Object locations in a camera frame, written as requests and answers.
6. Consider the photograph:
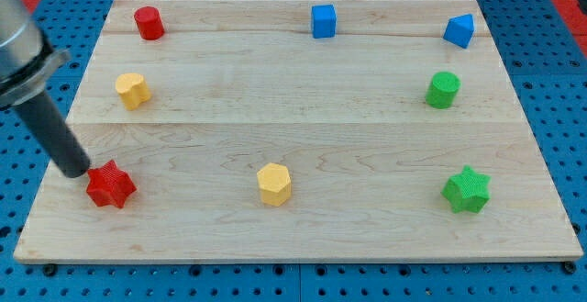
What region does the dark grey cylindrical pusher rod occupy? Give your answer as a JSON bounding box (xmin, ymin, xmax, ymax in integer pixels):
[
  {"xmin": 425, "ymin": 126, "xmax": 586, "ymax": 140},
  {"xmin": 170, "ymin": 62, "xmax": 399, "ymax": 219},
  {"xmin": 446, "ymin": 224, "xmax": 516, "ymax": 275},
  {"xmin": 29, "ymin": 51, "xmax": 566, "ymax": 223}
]
[{"xmin": 14, "ymin": 91, "xmax": 91, "ymax": 178}]

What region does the red star block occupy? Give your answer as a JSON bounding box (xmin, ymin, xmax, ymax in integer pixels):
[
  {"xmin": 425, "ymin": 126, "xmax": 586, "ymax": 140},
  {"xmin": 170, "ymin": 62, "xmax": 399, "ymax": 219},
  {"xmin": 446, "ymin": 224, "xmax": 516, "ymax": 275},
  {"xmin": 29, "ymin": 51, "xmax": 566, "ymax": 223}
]
[{"xmin": 86, "ymin": 160, "xmax": 137, "ymax": 208}]

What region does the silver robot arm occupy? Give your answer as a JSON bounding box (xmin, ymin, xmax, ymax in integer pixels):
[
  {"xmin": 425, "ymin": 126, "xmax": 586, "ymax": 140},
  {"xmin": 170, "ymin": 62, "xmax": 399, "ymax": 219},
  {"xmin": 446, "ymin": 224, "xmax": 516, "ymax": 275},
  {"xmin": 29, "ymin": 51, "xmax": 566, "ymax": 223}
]
[{"xmin": 1, "ymin": 0, "xmax": 91, "ymax": 178}]

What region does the yellow hexagon block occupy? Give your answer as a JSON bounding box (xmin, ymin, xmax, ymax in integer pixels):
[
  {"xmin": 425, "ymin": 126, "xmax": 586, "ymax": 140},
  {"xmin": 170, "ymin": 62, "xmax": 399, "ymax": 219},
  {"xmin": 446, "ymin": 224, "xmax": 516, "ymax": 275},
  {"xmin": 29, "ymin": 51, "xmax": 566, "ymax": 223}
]
[{"xmin": 257, "ymin": 162, "xmax": 292, "ymax": 207}]

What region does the green star block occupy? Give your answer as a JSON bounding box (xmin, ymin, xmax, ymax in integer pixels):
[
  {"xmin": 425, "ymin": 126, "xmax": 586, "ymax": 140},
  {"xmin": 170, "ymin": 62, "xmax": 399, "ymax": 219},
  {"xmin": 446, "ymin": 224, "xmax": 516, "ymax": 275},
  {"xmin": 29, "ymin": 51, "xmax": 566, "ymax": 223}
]
[{"xmin": 441, "ymin": 165, "xmax": 491, "ymax": 213}]

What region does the yellow heart block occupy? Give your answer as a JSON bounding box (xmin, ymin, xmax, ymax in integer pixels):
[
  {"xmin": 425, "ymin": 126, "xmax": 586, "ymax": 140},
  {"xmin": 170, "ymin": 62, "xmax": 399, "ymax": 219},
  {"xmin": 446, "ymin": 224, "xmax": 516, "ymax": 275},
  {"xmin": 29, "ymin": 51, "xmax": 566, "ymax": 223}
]
[{"xmin": 115, "ymin": 73, "xmax": 151, "ymax": 110}]

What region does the wooden board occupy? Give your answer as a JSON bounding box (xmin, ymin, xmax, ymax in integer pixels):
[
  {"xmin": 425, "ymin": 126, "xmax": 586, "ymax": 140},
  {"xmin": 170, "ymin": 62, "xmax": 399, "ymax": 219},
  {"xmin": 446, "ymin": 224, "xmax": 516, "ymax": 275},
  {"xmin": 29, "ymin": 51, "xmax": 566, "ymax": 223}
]
[{"xmin": 14, "ymin": 0, "xmax": 583, "ymax": 264}]

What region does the red cylinder block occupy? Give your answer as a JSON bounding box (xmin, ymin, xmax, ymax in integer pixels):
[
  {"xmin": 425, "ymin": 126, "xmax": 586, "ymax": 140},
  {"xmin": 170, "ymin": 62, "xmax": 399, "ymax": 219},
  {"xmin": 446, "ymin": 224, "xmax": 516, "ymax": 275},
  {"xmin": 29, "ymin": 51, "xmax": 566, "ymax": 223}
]
[{"xmin": 134, "ymin": 6, "xmax": 165, "ymax": 40}]

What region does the blue cube block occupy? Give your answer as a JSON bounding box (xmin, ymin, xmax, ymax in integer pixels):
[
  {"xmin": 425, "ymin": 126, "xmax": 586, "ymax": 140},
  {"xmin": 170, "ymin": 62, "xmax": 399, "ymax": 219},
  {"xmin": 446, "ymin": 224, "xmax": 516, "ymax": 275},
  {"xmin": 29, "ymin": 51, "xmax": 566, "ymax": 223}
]
[{"xmin": 311, "ymin": 5, "xmax": 337, "ymax": 39}]

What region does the green cylinder block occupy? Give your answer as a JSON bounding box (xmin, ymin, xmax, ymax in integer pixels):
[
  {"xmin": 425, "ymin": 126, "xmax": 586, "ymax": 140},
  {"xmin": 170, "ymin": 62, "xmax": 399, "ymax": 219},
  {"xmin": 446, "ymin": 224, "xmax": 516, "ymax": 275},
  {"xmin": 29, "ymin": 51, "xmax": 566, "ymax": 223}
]
[{"xmin": 425, "ymin": 72, "xmax": 461, "ymax": 109}]

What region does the blue pentagon block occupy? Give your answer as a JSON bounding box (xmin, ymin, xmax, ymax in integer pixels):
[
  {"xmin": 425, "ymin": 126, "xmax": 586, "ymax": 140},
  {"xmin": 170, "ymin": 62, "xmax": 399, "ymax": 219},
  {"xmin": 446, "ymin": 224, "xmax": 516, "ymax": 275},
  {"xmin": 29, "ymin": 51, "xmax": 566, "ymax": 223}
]
[{"xmin": 443, "ymin": 14, "xmax": 475, "ymax": 49}]

